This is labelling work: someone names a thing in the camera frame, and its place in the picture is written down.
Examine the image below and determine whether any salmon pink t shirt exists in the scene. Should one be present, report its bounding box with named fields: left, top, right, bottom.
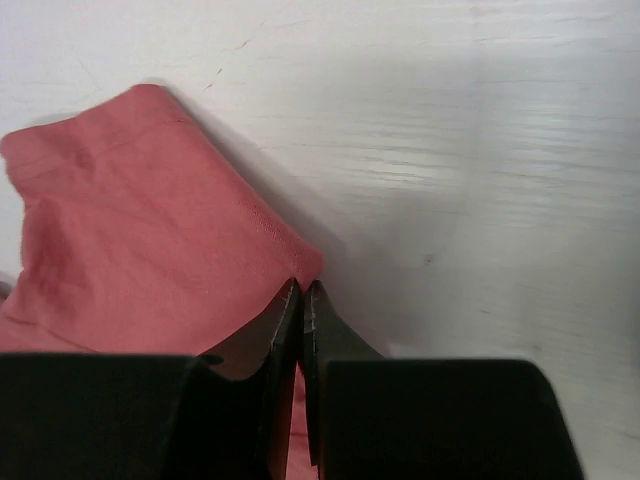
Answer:
left=0, top=82, right=325, bottom=480

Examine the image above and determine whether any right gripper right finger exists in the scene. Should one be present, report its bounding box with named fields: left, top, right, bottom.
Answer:
left=302, top=282, right=583, bottom=479

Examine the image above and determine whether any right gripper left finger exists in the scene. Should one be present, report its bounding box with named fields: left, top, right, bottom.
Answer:
left=1, top=280, right=301, bottom=479

